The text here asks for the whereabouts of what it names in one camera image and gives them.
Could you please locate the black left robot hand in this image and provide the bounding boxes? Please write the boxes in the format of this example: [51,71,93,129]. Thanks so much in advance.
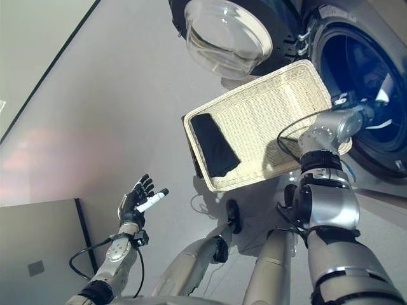
[119,173,169,225]

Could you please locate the black cloth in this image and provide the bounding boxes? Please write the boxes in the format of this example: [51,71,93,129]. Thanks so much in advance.
[190,113,240,178]

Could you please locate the dark grey washing machine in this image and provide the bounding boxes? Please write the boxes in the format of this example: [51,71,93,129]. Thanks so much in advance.
[294,0,407,198]

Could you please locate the brown stool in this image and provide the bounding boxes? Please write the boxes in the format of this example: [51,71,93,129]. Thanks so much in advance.
[181,116,204,179]

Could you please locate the robot legs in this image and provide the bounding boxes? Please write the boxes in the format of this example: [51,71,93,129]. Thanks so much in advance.
[151,199,242,299]

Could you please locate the grey cabinet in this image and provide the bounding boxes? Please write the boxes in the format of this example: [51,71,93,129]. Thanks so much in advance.
[0,197,98,305]

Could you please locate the silver right robot leg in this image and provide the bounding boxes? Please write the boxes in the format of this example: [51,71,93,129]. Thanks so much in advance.
[243,184,298,305]

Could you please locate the cream wicker basket tray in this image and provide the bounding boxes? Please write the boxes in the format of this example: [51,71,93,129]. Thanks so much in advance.
[183,59,353,193]

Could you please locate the round glass washer door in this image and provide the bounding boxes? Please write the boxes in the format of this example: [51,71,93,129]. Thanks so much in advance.
[167,0,306,79]

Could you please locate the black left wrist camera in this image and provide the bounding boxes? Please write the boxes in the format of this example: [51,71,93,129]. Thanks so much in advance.
[133,231,149,247]

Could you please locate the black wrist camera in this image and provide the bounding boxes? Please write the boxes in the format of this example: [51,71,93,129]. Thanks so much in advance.
[330,91,354,109]
[133,231,149,247]

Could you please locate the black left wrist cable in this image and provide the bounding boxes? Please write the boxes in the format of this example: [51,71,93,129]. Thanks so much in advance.
[68,236,146,299]

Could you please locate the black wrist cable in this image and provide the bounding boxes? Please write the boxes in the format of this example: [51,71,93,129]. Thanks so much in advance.
[275,119,319,242]
[68,236,146,299]

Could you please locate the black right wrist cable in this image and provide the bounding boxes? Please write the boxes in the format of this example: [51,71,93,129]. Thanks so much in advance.
[275,119,319,242]

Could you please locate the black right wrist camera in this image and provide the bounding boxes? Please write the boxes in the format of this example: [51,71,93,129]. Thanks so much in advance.
[330,91,354,109]

